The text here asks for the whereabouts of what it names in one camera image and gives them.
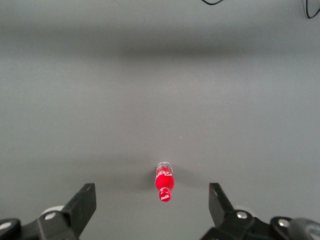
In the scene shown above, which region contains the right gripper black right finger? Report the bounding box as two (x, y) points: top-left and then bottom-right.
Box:
(199, 182), (292, 240)

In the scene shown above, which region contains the black curved cable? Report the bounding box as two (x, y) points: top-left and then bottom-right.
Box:
(304, 0), (320, 19)

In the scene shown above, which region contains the red cola bottle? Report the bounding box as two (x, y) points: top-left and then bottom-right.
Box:
(154, 161), (175, 203)

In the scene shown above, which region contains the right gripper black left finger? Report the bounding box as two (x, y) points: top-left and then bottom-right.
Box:
(0, 183), (97, 240)

